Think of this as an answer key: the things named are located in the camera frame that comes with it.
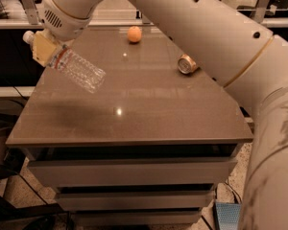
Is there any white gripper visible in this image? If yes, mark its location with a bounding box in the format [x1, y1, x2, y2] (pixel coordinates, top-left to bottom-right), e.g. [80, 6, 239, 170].
[33, 0, 93, 67]

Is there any clear plastic water bottle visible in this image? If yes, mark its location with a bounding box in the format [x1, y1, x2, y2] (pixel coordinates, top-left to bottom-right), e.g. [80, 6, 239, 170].
[23, 31, 106, 93]

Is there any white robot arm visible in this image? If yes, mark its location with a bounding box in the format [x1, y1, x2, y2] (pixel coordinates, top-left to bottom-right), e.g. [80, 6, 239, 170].
[39, 0, 288, 230]

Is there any glass partition railing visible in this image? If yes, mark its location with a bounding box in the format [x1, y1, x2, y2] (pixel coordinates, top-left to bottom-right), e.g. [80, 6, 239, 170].
[12, 0, 288, 25]

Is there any orange fruit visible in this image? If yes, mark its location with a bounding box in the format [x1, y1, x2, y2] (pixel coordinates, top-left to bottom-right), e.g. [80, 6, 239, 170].
[127, 26, 142, 43]

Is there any gold soda can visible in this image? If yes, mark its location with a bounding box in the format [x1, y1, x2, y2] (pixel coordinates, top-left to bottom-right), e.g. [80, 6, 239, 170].
[178, 54, 198, 75]

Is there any grey drawer cabinet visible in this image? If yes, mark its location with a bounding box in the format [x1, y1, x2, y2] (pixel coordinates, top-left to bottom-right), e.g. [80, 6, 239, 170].
[8, 28, 252, 226]

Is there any black cable on floor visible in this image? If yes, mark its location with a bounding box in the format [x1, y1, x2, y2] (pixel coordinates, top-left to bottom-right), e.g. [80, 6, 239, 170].
[224, 179, 244, 206]

